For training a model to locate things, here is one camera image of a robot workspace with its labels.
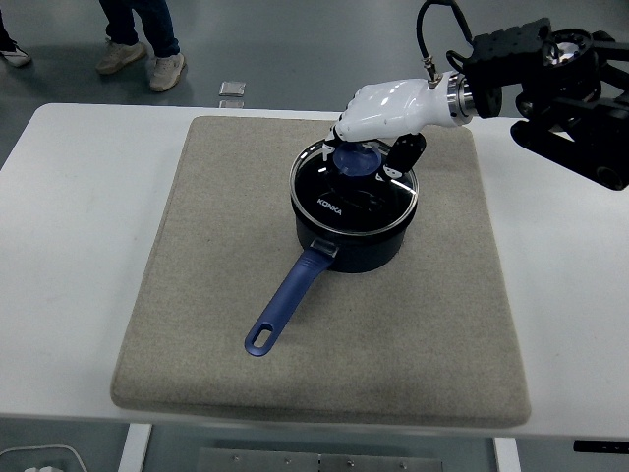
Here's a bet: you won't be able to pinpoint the grey metal plate with screws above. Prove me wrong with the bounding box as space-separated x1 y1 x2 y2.
196 446 446 472

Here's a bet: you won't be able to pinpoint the glass lid with blue knob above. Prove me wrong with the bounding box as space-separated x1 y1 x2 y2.
288 137 422 232

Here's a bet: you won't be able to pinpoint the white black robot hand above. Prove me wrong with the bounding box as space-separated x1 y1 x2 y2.
321 73 453 184

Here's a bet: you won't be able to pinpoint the dark blue pot with handle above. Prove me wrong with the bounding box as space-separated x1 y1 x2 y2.
244 194 420 358

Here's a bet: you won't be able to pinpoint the white cable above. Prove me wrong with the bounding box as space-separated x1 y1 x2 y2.
0 444 85 472

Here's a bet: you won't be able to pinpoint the beige fabric mat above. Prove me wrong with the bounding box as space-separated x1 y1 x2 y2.
108 116 533 428

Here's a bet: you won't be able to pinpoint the person's legs with beige shoes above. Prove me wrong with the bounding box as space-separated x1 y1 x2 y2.
97 0 187 93

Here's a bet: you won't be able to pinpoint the person's foot with white shoe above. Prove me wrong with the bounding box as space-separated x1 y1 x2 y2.
0 14 33 69

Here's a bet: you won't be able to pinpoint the white table leg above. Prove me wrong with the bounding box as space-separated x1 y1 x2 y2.
117 423 153 472
493 436 522 472

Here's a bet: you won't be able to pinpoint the black table control panel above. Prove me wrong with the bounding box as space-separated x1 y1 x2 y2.
572 439 629 454

